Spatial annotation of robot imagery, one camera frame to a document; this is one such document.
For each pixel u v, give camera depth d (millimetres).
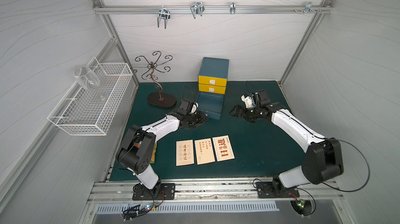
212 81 957
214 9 783
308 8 765
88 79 662
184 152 861
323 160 429
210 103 1148
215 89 1013
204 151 865
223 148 882
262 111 624
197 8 766
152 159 819
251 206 703
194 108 761
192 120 769
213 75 984
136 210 661
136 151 454
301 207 720
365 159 400
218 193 745
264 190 736
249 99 787
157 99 1074
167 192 733
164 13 783
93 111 670
